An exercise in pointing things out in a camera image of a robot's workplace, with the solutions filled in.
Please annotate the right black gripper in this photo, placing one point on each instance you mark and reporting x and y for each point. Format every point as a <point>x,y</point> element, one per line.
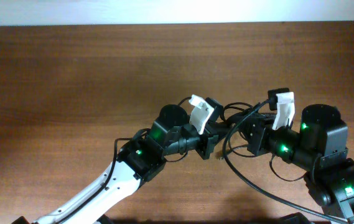
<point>255,137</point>

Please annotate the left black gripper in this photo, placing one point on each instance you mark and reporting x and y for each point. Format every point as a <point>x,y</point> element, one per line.
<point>208,141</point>

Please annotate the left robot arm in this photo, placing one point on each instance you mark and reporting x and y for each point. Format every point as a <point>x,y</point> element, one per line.
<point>141,158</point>

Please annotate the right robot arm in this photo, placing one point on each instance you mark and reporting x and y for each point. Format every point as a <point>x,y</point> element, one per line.
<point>319,147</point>

